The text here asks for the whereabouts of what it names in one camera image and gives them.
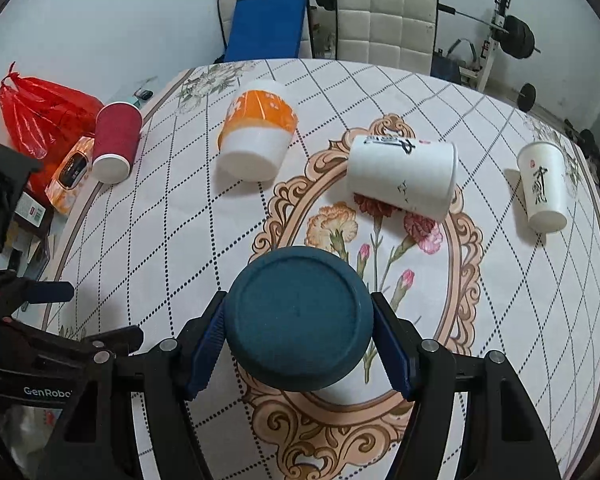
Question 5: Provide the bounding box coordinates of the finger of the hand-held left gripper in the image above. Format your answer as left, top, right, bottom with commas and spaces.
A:
0, 281, 76, 307
7, 325, 145, 361

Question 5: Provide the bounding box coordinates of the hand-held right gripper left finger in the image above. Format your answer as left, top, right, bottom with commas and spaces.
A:
42, 290, 229, 480

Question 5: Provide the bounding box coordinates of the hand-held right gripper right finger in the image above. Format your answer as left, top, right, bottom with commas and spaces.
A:
371, 292, 562, 480

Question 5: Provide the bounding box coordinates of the teal cup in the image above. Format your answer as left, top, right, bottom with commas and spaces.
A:
223, 246, 375, 394

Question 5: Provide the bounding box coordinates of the dark red paper cup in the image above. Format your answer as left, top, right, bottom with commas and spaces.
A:
91, 102, 144, 184

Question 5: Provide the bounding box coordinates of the large white calligraphy cup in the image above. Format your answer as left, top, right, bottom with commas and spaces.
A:
346, 135, 458, 223

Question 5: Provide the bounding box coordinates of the small white calligraphy cup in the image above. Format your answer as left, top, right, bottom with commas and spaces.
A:
517, 141, 569, 234

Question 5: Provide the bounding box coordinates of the orange and white cup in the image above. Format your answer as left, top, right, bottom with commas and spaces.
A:
216, 79, 299, 183

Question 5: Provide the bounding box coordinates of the orange tissue pack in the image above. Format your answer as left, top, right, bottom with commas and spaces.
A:
44, 136, 97, 216

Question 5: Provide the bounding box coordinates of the red plastic bag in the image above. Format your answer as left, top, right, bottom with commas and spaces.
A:
0, 62, 105, 161

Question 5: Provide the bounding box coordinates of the small black weight plate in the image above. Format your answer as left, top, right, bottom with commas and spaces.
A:
516, 83, 538, 113

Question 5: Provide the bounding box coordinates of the dark blue bag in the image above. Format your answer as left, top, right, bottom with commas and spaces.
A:
430, 48, 462, 84

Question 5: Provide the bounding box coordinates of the white chair with blue cushion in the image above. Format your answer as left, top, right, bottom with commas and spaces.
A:
216, 0, 313, 64

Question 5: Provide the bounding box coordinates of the white weight rack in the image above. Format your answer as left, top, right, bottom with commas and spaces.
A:
457, 0, 512, 92

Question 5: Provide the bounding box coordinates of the white padded chair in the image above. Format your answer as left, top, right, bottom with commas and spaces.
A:
334, 0, 440, 76

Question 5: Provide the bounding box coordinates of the barbell with black plates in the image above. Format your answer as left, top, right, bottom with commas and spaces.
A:
313, 0, 542, 63

